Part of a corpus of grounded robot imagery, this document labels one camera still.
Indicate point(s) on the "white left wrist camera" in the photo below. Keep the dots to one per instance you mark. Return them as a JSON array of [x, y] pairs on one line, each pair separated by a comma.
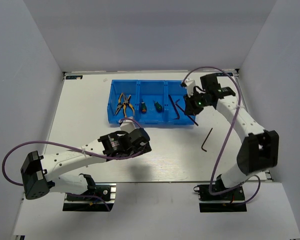
[[127, 125]]

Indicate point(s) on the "blue three-compartment bin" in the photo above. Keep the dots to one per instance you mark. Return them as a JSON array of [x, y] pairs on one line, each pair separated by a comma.
[[149, 91]]

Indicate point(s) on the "short brown hex key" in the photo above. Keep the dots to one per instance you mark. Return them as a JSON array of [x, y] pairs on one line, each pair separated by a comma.
[[183, 111]]

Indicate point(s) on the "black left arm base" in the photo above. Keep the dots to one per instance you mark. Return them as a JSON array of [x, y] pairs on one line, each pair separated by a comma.
[[99, 199]]

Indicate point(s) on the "long-nose yellow black pliers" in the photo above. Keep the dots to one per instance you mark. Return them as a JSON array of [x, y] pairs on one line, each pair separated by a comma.
[[126, 103]]

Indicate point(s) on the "green Phillips stubby screwdriver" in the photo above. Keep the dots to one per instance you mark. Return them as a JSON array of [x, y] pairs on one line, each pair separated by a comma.
[[143, 107]]

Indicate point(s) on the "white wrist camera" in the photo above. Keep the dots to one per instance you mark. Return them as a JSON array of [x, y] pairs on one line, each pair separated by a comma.
[[127, 125], [189, 84]]

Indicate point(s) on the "green flathead stubby screwdriver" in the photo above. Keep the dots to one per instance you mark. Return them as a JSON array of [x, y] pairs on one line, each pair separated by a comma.
[[158, 107]]

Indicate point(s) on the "thin long brown hex key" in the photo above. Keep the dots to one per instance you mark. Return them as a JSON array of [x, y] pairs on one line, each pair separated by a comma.
[[205, 140]]

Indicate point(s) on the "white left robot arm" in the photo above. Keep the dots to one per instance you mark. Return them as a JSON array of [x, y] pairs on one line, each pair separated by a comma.
[[42, 174]]

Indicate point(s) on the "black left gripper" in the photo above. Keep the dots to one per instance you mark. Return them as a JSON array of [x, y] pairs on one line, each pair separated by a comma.
[[146, 148]]

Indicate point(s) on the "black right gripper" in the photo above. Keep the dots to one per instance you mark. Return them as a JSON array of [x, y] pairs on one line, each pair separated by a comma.
[[190, 109]]

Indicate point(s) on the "thick long brown hex key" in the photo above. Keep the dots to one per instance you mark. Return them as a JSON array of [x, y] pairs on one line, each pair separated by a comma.
[[174, 107]]

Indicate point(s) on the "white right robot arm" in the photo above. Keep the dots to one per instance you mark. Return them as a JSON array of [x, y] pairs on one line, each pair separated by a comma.
[[259, 147]]

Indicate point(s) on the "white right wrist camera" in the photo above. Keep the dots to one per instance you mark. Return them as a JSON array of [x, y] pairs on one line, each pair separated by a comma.
[[189, 84]]

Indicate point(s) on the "small yellow black pliers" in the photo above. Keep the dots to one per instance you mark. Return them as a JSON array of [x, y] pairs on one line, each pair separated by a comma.
[[121, 100]]

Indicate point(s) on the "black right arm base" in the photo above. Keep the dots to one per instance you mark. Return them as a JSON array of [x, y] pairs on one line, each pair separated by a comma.
[[230, 202]]

